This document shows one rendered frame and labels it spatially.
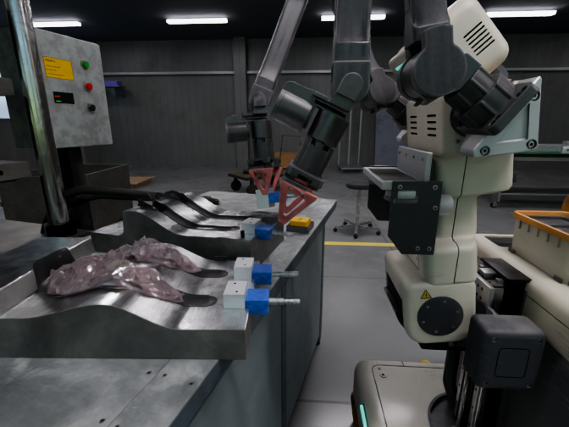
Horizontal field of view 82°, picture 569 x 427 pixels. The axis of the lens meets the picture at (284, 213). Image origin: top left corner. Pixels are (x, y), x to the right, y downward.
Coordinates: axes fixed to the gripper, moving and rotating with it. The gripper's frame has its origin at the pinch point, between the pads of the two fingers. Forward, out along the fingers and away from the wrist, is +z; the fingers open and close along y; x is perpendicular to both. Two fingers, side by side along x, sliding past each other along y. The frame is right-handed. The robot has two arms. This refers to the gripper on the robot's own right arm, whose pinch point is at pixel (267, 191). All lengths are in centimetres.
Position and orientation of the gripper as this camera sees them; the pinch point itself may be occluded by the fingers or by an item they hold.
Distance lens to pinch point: 93.0
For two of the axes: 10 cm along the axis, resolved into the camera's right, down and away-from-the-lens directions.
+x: 9.5, -0.6, -3.2
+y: -3.1, 1.3, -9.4
